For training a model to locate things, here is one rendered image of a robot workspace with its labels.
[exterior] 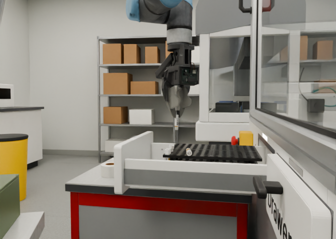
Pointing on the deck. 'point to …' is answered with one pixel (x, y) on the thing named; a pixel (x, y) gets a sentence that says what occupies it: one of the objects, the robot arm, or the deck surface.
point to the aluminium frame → (292, 125)
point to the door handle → (242, 2)
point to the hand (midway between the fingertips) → (175, 113)
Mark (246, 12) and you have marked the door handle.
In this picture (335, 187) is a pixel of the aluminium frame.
